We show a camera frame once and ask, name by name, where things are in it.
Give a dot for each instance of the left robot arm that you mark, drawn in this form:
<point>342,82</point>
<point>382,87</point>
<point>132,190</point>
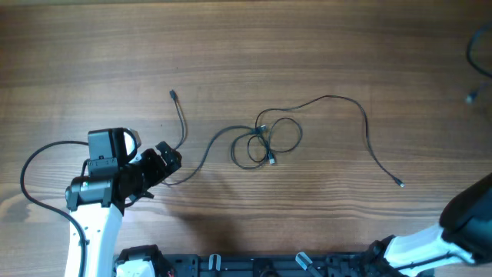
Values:
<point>116,176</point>

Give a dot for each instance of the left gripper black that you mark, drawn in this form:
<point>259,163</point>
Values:
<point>159,171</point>

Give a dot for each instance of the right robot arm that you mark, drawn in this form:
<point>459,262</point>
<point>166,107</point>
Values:
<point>462,235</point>

